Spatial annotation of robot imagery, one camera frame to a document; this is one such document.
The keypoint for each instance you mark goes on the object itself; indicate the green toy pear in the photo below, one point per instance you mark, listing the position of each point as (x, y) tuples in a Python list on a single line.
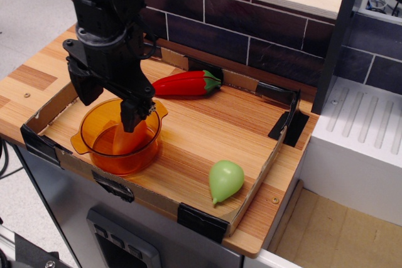
[(225, 179)]

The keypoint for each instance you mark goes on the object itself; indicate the red toy chili pepper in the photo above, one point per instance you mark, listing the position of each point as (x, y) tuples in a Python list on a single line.
[(193, 83)]

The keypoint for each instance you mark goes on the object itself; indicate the white toy sink drainboard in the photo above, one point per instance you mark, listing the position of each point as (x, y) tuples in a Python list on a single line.
[(354, 153)]

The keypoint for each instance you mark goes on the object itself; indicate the dark grey vertical post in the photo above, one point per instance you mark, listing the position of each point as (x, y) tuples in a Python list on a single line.
[(326, 80)]

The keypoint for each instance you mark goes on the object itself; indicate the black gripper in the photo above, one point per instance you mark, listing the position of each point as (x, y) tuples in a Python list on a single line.
[(114, 63)]

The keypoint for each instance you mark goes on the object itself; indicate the cardboard fence with black tape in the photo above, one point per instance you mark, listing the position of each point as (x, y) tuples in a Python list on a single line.
[(254, 131)]

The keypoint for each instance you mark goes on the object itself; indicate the grey oven control panel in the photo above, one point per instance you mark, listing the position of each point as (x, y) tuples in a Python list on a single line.
[(118, 246)]

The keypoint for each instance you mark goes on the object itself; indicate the transparent orange plastic pot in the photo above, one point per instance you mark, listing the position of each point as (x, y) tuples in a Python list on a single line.
[(110, 147)]

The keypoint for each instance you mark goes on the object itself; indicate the orange toy carrot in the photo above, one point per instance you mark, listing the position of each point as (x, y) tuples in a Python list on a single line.
[(127, 142)]

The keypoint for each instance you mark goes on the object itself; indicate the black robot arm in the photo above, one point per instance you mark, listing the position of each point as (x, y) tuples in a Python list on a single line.
[(106, 18)]

